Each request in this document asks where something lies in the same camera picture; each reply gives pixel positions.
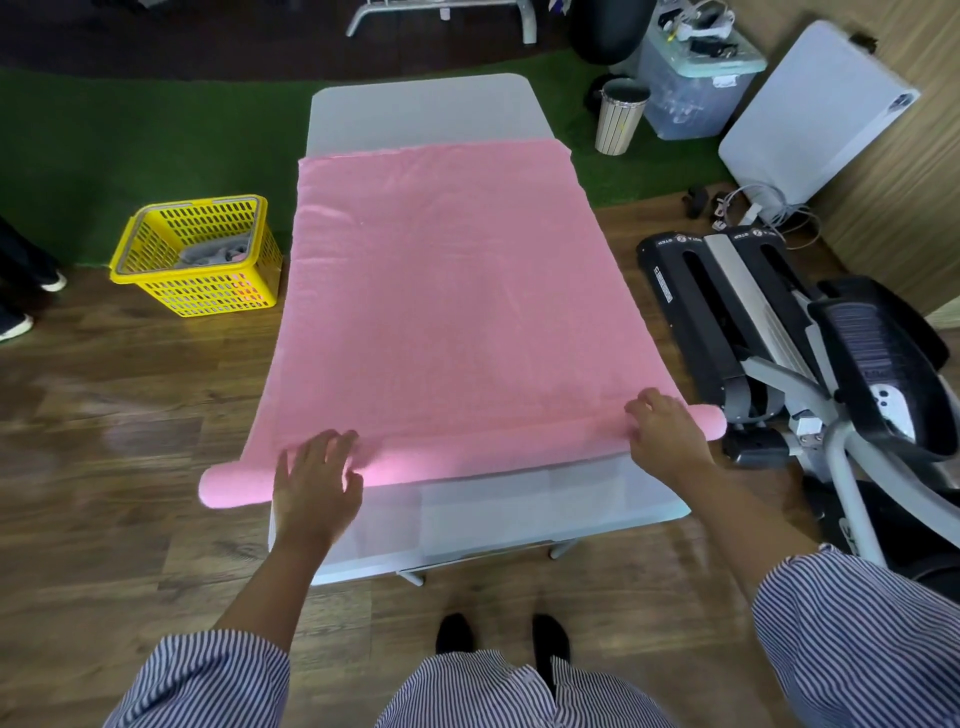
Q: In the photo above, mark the person's black shoe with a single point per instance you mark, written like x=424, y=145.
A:
x=550, y=645
x=454, y=634

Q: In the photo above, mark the green artificial turf mat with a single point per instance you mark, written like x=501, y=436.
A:
x=112, y=150

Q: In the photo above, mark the striped blue white garment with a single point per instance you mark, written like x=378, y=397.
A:
x=862, y=637

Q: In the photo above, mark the striped beige waste bin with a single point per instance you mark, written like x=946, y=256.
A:
x=619, y=120

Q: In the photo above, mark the folded white table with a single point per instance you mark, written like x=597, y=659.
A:
x=810, y=120

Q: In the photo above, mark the clear plastic storage box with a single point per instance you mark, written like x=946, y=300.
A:
x=694, y=97

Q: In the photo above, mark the grey metal bench frame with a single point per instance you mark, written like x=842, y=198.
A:
x=517, y=15

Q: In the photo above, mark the person's left hand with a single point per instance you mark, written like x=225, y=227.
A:
x=315, y=502

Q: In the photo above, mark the person's black right shoe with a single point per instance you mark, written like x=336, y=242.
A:
x=550, y=645

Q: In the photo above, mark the black punching bag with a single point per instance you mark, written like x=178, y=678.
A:
x=607, y=26

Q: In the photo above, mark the dark brown rug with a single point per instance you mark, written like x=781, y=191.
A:
x=187, y=37

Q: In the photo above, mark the person's left little finger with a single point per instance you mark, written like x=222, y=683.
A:
x=280, y=471

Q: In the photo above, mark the pink towel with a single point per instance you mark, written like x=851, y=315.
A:
x=450, y=300

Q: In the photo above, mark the person's left forearm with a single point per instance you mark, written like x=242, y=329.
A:
x=281, y=592

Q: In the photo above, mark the grey clothes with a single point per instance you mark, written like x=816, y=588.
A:
x=214, y=252

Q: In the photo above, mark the yellow plastic laundry basket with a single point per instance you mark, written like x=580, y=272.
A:
x=217, y=289

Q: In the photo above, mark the person's right hand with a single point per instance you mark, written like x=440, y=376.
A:
x=670, y=442

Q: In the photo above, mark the person's right thumb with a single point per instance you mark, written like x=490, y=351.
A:
x=634, y=424

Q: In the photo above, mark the person's left thumb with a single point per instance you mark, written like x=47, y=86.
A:
x=355, y=482

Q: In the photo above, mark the black power adapter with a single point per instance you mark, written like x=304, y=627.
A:
x=697, y=199

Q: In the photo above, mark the person's right forearm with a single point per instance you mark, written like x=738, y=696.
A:
x=750, y=525

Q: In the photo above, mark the person's black left shoe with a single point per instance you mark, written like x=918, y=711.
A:
x=454, y=634

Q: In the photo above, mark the black grey elliptical trainer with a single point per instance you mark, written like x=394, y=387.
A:
x=870, y=352

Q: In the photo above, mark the white folding table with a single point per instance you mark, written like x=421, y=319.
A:
x=420, y=112

